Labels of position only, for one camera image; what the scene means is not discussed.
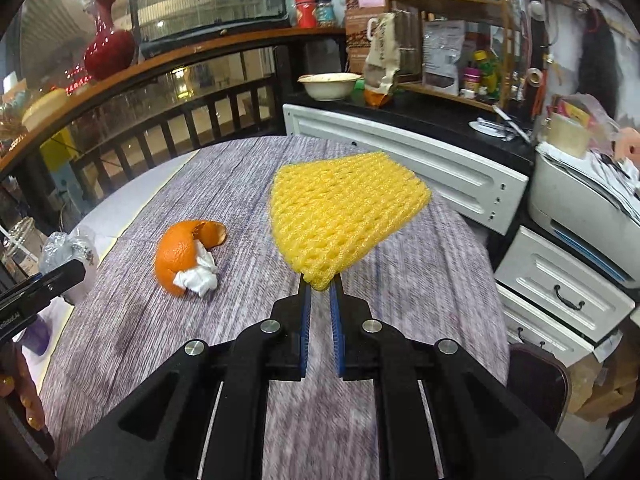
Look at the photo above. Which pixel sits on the dark lidded jar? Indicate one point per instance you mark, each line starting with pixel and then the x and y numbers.
pixel 325 12

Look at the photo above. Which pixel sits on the small pink jar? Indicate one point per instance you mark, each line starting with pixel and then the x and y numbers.
pixel 471 82

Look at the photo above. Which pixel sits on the orange peel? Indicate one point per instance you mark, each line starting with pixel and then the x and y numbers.
pixel 177 255

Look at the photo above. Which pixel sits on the white printer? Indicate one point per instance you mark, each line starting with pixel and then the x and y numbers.
pixel 575 210

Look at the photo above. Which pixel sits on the cardboard boxes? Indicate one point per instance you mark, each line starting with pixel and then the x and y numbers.
pixel 610 375

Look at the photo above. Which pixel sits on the glass display tank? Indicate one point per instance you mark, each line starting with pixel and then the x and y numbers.
pixel 210 0

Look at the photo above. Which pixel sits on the clear bag of coloured packets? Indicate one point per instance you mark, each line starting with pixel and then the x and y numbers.
pixel 590 110

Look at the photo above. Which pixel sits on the wooden topped black railing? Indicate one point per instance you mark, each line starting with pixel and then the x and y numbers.
pixel 165 65

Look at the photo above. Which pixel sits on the red tin can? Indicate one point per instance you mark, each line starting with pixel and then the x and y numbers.
pixel 304 10

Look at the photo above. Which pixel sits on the round yellow lidded container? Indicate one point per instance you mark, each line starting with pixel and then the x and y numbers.
pixel 42 107

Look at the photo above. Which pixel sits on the person's left hand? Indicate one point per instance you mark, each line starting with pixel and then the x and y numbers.
pixel 27 400

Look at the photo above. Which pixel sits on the white dish with pen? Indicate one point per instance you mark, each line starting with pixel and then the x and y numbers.
pixel 492 127

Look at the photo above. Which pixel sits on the red ceramic vase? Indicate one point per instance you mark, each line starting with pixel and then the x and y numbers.
pixel 107 52

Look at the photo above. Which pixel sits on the wooden shelf rack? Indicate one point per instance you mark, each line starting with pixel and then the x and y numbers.
pixel 450 2

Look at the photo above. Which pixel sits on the white bowl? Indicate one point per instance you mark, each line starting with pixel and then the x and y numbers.
pixel 330 87

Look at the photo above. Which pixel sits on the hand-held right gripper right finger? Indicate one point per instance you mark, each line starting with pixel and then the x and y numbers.
pixel 336 332

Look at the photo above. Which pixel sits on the orange snack packet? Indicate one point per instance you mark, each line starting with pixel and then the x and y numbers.
pixel 376 98

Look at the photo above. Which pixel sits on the silver and brown pouch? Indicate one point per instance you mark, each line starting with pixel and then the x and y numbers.
pixel 442 57

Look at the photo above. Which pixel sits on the dark brown trash bin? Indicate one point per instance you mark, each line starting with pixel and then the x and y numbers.
pixel 540 385

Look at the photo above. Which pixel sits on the yellow foam fruit net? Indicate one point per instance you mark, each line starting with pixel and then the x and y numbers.
pixel 340 210

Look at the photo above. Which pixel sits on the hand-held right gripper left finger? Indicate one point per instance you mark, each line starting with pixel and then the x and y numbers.
pixel 303 332

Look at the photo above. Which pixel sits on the small tape roll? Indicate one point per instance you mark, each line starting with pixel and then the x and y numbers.
pixel 534 76

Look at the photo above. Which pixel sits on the crumpled white tissue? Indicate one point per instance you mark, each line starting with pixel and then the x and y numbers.
pixel 200 275

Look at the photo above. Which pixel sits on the beige paper bag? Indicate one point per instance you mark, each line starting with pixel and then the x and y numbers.
pixel 382 55

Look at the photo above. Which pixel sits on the black hair piece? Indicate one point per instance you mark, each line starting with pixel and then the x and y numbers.
pixel 597 65

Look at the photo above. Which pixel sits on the green and yellow bottle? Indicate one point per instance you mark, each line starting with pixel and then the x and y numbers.
pixel 486 72

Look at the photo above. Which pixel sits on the brown printed box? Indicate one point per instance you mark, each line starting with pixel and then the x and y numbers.
pixel 356 35

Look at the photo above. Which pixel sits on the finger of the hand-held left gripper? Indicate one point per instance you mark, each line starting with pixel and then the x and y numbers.
pixel 45 287

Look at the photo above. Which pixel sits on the pile of papers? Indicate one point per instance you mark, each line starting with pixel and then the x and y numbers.
pixel 607 170

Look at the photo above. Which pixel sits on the white drawer cabinet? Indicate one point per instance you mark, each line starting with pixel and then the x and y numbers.
pixel 400 145

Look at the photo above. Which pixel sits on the pink foam roll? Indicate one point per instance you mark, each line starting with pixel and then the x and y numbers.
pixel 629 145

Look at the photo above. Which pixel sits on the clear plastic wrap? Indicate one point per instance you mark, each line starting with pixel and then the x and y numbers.
pixel 62 252

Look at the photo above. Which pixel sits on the dark brown slatted box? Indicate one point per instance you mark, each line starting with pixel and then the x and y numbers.
pixel 407 45

